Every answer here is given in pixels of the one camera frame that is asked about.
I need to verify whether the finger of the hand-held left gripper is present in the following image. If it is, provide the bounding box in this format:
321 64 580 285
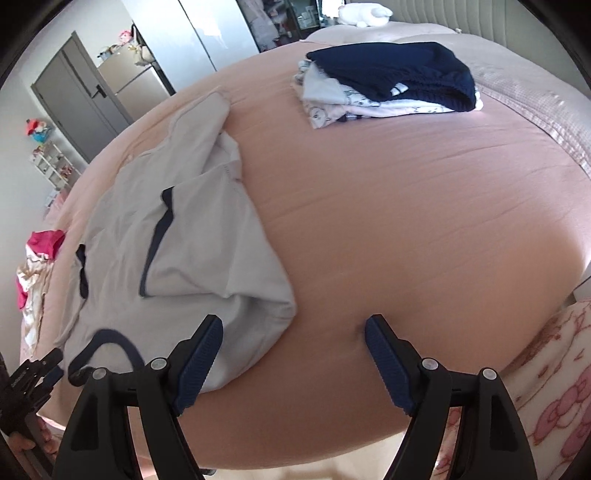
34 366 64 385
21 347 64 370

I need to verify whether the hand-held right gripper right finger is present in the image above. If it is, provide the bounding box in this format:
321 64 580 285
364 314 539 480

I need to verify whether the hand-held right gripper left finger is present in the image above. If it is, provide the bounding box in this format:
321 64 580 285
52 314 225 480

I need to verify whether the white navy-trimmed sweatshirt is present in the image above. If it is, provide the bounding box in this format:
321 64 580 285
54 90 297 393

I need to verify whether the person's left hand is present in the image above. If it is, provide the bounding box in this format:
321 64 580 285
8 433 38 457

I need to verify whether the pink garment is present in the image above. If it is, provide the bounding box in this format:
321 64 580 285
16 229 68 310

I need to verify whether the bed with pink sheet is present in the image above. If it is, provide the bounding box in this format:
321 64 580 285
18 21 591 462

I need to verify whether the pink printed pajamas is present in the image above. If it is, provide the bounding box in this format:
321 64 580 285
431 298 591 480

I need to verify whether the white shelf rack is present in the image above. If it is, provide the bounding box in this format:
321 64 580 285
28 142 86 192

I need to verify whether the red blue plush toy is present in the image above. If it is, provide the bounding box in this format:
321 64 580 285
25 117 56 146

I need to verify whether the cream printed folded garment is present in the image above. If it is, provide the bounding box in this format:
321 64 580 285
302 99 458 130

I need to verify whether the grey door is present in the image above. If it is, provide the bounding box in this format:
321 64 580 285
30 31 134 164

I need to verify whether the silver fridge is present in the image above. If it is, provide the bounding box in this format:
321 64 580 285
96 58 176 123

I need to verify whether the white folded garment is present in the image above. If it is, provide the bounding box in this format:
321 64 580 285
291 60 483 114

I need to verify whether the navy folded garment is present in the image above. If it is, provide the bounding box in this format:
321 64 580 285
306 41 477 113

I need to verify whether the white wardrobe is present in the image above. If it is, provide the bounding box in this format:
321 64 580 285
120 0 259 70

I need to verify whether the white plush toy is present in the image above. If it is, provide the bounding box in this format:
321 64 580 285
336 2 394 27

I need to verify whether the dark glass cabinet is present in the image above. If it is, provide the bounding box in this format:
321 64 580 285
238 0 340 54

